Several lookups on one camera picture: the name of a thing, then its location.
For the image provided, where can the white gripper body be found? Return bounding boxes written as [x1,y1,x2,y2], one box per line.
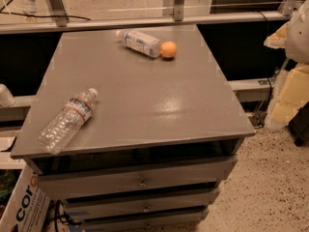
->
[285,0,309,64]

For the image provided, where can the white cardboard box with print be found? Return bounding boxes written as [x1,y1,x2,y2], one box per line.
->
[0,165,50,232]

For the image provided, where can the black cables under cabinet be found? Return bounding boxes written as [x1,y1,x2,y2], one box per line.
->
[47,200,85,232]

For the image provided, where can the metal frame rail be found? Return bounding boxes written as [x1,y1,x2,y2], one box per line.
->
[1,0,305,34]

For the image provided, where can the black cable on floor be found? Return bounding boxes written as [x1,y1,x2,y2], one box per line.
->
[0,0,92,21]

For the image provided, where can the labelled water bottle lying far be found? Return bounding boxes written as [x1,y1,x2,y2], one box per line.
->
[116,30,161,58]

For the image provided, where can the grey drawer cabinet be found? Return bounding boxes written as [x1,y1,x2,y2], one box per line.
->
[12,25,254,232]

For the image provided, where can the clear water bottle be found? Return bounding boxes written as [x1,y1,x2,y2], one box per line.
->
[38,88,98,155]

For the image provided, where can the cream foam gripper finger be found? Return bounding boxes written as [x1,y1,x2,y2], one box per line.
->
[264,22,289,49]
[265,63,309,130]

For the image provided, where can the orange fruit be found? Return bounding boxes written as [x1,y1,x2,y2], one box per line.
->
[160,42,178,59]

